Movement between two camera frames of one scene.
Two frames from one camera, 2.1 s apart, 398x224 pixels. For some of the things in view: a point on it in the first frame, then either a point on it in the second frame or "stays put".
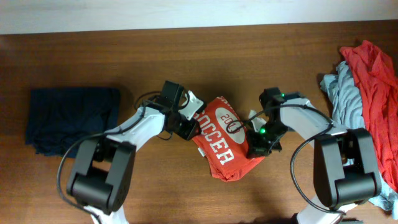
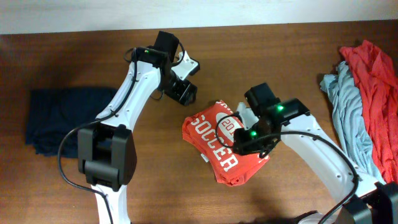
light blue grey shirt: x=347 y=114 stays put
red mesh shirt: x=377 y=78 stays put
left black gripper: x=187 y=129 to x=185 y=94
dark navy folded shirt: x=59 y=119 stays put
